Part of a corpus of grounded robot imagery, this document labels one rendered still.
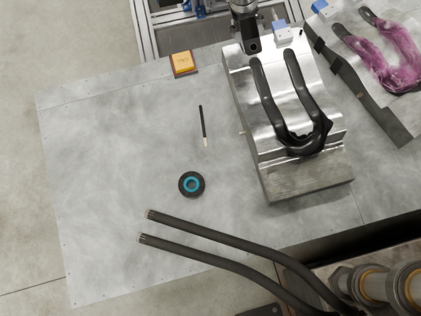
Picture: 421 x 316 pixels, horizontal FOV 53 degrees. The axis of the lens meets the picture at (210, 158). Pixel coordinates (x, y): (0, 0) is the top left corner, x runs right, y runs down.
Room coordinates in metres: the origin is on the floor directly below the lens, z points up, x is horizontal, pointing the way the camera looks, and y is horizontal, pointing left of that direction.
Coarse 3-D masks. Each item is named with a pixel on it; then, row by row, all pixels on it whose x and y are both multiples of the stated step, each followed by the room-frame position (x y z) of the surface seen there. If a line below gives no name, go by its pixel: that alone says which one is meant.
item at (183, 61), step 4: (184, 52) 0.70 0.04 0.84; (188, 52) 0.70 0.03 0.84; (172, 56) 0.69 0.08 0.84; (176, 56) 0.69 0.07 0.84; (180, 56) 0.68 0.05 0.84; (184, 56) 0.68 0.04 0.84; (188, 56) 0.68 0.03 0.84; (176, 60) 0.67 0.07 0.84; (180, 60) 0.67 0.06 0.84; (184, 60) 0.67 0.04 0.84; (188, 60) 0.67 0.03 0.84; (176, 64) 0.66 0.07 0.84; (180, 64) 0.66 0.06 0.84; (184, 64) 0.66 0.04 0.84; (188, 64) 0.65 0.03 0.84; (192, 64) 0.65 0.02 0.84; (176, 68) 0.64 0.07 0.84; (180, 68) 0.64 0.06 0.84; (184, 68) 0.64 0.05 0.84; (188, 68) 0.64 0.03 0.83; (192, 68) 0.64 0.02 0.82; (176, 72) 0.64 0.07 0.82
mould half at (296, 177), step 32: (224, 64) 0.64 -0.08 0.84; (256, 96) 0.50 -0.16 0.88; (288, 96) 0.48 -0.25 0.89; (320, 96) 0.46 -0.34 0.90; (256, 128) 0.38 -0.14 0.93; (288, 128) 0.37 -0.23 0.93; (256, 160) 0.30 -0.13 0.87; (288, 160) 0.29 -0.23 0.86; (320, 160) 0.28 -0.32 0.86; (288, 192) 0.20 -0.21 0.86
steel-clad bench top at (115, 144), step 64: (320, 64) 0.61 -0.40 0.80; (64, 128) 0.50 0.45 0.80; (128, 128) 0.48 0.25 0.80; (192, 128) 0.45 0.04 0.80; (64, 192) 0.29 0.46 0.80; (128, 192) 0.27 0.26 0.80; (256, 192) 0.22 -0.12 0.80; (320, 192) 0.19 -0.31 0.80; (384, 192) 0.17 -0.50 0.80; (64, 256) 0.10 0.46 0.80; (128, 256) 0.08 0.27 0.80
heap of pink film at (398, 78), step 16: (384, 32) 0.64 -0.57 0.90; (400, 32) 0.63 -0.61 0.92; (352, 48) 0.61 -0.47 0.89; (368, 48) 0.59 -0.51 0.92; (400, 48) 0.58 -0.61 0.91; (416, 48) 0.58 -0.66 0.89; (368, 64) 0.54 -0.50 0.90; (384, 64) 0.54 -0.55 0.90; (400, 64) 0.53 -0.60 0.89; (416, 64) 0.53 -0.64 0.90; (384, 80) 0.49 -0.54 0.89; (400, 80) 0.48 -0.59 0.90; (416, 80) 0.48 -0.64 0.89
